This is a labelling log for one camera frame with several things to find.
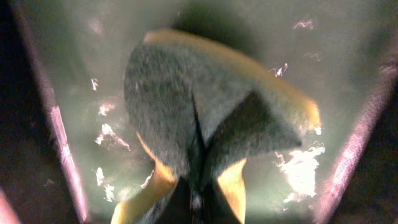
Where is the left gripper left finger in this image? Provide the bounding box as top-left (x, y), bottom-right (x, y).
top-left (155, 178), bottom-right (192, 224)

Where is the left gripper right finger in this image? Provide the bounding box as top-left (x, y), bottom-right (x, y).
top-left (203, 183), bottom-right (240, 224)

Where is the green yellow sponge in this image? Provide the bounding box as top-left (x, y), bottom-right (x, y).
top-left (111, 29), bottom-right (322, 223)

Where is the green sponge tray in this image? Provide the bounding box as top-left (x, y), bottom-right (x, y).
top-left (10, 0), bottom-right (397, 223)

